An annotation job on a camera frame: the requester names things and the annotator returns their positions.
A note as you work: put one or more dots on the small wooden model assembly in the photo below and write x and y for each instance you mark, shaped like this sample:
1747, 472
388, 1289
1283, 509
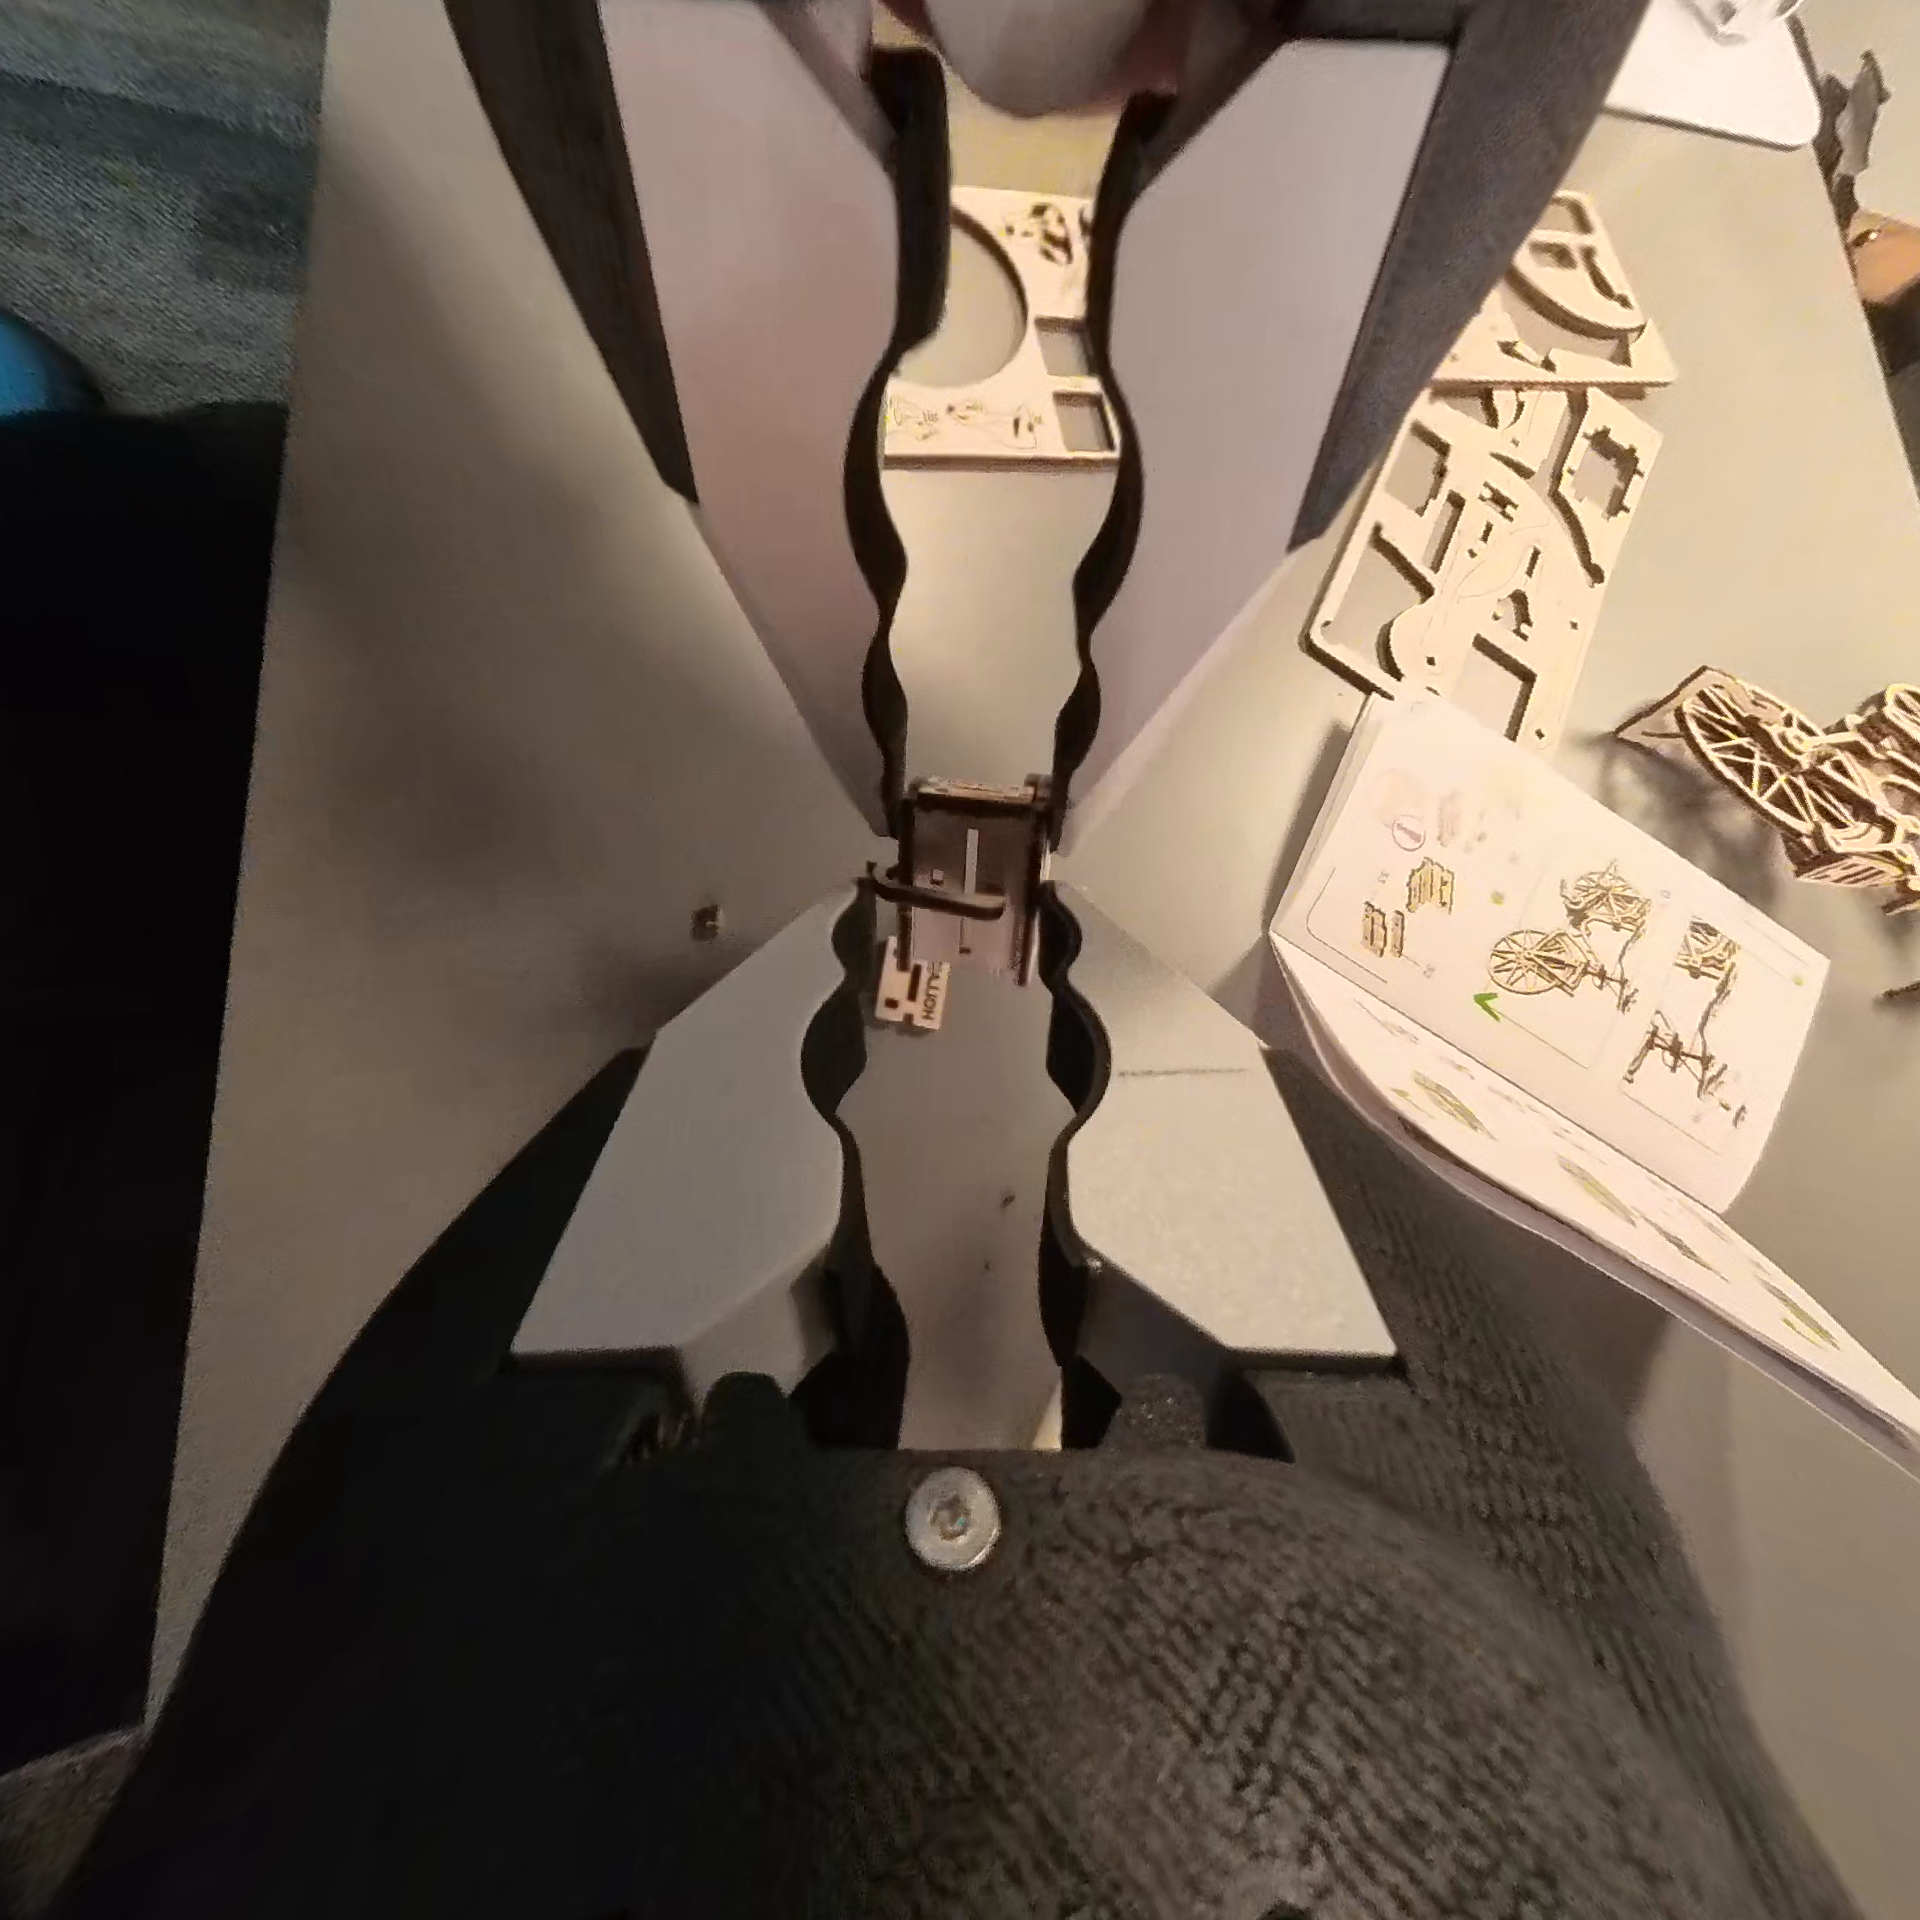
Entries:
968, 884

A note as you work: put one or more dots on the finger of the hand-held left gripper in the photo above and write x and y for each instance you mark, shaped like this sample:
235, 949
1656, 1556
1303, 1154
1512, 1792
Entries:
1274, 301
750, 301

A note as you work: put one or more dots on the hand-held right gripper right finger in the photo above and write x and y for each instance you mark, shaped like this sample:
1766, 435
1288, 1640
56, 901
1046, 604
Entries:
1215, 1200

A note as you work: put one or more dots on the wooden part sheet square cutouts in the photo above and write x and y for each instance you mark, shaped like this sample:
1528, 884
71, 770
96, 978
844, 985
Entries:
1485, 570

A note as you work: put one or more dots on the person's left hand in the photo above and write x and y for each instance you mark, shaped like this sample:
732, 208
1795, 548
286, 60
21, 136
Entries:
1184, 43

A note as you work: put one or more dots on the blue object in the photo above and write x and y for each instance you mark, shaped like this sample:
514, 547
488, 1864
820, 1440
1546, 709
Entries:
39, 369

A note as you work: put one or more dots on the assembled wooden carriage model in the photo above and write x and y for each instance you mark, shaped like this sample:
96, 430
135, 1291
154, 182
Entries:
1801, 780

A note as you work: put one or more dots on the small dark wooden piece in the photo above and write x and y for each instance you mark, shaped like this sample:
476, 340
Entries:
1848, 121

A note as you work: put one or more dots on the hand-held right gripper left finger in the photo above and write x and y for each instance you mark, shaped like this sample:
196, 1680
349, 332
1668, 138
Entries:
691, 1200

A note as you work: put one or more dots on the white instruction booklet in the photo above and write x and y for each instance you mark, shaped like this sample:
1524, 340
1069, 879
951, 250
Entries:
1545, 990

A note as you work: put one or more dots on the wooden part sheet arched cutout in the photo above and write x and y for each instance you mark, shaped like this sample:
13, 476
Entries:
1560, 301

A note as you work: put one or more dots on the wooden reading stand white base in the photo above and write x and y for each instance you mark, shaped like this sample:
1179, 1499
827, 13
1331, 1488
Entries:
1710, 68

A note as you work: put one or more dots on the wooden part sheet round cutouts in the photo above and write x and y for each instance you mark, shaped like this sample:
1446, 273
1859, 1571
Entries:
999, 404

